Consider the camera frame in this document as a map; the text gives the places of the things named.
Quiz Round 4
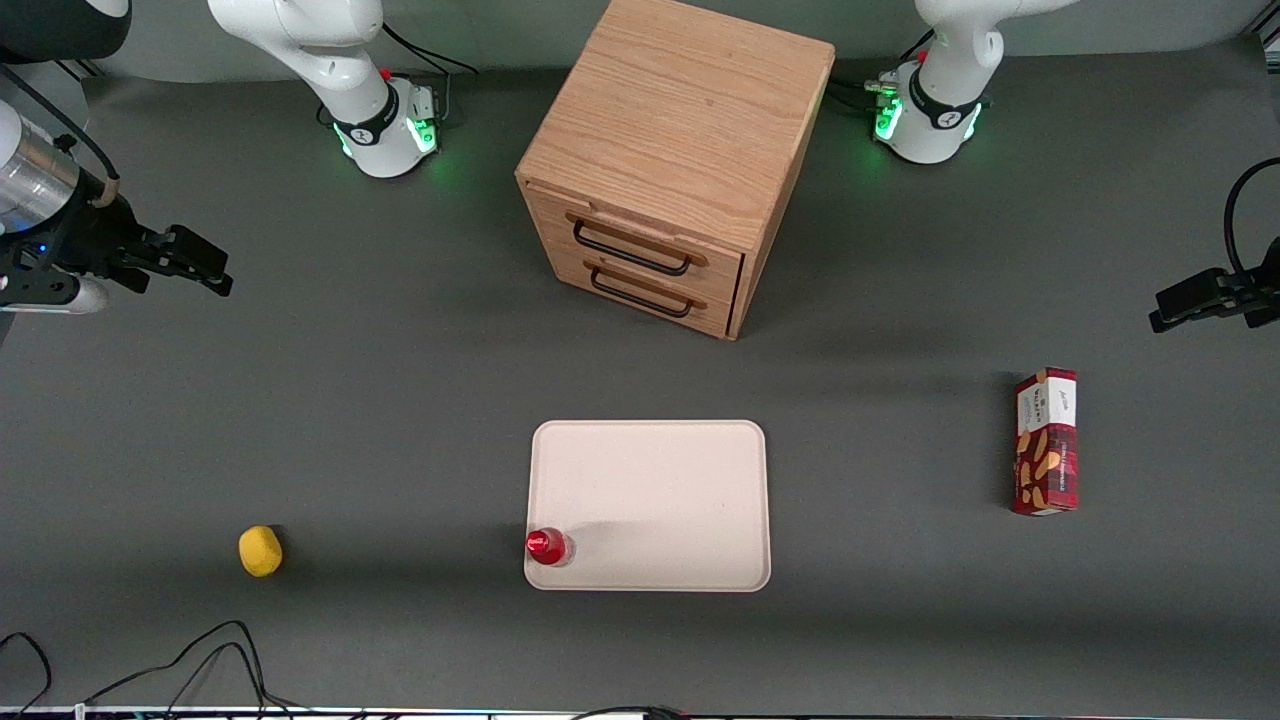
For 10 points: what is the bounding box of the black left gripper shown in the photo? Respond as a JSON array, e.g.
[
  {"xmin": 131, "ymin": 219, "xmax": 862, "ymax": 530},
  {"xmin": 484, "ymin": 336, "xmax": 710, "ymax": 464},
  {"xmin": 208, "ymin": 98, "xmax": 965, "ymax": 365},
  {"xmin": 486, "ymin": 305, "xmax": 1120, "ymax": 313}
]
[{"xmin": 1148, "ymin": 235, "xmax": 1280, "ymax": 334}]

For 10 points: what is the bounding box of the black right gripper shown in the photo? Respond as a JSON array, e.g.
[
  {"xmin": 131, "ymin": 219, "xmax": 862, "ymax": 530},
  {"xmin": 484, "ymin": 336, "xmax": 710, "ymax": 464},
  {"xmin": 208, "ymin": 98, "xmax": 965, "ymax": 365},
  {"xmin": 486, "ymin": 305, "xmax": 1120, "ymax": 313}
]
[{"xmin": 0, "ymin": 193, "xmax": 234, "ymax": 303}]

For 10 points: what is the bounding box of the black metal drawer handle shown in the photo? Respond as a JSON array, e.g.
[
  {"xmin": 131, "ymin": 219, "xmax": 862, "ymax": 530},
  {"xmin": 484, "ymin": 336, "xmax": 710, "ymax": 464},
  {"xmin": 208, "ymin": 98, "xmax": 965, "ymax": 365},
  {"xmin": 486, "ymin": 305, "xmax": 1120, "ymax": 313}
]
[
  {"xmin": 590, "ymin": 265, "xmax": 696, "ymax": 319},
  {"xmin": 572, "ymin": 218, "xmax": 693, "ymax": 278}
]

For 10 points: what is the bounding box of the wooden drawer cabinet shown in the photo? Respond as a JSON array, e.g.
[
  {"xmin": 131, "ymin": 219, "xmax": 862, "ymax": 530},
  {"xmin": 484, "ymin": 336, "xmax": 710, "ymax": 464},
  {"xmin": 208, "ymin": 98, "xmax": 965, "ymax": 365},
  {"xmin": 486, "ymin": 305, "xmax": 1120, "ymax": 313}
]
[{"xmin": 515, "ymin": 0, "xmax": 837, "ymax": 342}]

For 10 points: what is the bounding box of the red cookie box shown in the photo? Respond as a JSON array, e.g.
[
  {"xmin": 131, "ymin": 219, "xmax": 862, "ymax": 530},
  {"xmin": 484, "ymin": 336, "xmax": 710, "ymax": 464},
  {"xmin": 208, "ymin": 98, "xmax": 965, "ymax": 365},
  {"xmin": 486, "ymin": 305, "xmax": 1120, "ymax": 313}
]
[{"xmin": 1010, "ymin": 367, "xmax": 1080, "ymax": 517}]

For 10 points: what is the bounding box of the yellow lemon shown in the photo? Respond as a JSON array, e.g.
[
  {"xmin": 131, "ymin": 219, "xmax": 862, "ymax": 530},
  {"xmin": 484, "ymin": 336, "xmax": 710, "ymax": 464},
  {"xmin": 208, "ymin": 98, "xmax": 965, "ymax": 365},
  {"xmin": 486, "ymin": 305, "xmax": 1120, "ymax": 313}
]
[{"xmin": 238, "ymin": 525, "xmax": 284, "ymax": 579}]

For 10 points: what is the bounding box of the red cola bottle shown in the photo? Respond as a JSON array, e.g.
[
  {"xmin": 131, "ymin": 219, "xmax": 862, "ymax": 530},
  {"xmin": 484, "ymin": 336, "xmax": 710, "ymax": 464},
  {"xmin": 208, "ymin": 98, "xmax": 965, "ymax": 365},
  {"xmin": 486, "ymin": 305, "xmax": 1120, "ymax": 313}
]
[{"xmin": 526, "ymin": 527, "xmax": 573, "ymax": 568}]

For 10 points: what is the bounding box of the beige plastic tray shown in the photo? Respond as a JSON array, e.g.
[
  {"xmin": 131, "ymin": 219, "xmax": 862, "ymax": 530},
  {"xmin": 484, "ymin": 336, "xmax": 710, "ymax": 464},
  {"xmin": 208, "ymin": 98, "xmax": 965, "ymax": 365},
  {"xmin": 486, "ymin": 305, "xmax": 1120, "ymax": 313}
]
[{"xmin": 524, "ymin": 419, "xmax": 773, "ymax": 593}]

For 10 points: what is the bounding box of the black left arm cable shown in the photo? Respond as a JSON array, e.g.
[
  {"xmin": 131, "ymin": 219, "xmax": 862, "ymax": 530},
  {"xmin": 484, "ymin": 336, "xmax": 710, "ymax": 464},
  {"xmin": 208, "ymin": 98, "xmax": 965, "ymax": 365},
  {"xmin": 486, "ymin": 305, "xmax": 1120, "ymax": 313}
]
[{"xmin": 1225, "ymin": 158, "xmax": 1280, "ymax": 276}]

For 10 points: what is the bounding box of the black right base cable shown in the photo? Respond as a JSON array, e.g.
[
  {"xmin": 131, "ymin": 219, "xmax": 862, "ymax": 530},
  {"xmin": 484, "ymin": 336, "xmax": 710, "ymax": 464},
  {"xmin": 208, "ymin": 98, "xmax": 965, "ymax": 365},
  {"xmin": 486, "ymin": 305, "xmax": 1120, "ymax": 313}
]
[{"xmin": 383, "ymin": 22, "xmax": 481, "ymax": 126}]

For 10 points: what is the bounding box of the black base cable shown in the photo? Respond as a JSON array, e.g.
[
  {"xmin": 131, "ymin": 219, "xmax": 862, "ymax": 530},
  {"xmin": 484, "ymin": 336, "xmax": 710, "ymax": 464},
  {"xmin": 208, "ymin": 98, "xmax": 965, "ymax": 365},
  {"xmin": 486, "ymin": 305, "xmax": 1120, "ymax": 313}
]
[
  {"xmin": 383, "ymin": 22, "xmax": 481, "ymax": 126},
  {"xmin": 828, "ymin": 30, "xmax": 936, "ymax": 113}
]

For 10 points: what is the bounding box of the black floor cable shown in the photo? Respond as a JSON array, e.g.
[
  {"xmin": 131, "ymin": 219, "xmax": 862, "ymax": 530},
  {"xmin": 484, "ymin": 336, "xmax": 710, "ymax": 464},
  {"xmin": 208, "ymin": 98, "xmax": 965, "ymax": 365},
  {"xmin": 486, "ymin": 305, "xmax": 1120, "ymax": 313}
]
[
  {"xmin": 160, "ymin": 640, "xmax": 301, "ymax": 717},
  {"xmin": 85, "ymin": 620, "xmax": 276, "ymax": 713},
  {"xmin": 0, "ymin": 632, "xmax": 53, "ymax": 716}
]

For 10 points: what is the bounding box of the black left base cable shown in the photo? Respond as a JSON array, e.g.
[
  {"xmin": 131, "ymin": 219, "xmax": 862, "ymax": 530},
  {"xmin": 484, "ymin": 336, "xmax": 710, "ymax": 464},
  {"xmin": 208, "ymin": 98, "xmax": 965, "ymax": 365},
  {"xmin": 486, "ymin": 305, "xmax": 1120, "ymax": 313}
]
[{"xmin": 828, "ymin": 30, "xmax": 936, "ymax": 113}]

